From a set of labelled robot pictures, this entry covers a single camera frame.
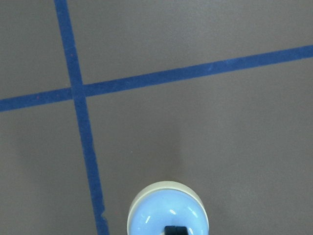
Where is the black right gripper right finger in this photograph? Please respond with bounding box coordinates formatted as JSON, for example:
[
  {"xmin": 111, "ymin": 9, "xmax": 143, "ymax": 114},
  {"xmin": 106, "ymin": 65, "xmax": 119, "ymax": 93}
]
[{"xmin": 176, "ymin": 226, "xmax": 187, "ymax": 235}]

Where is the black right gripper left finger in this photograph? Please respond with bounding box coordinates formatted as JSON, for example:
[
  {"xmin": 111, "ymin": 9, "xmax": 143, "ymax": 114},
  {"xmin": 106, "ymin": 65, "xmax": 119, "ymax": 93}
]
[{"xmin": 164, "ymin": 226, "xmax": 177, "ymax": 235}]

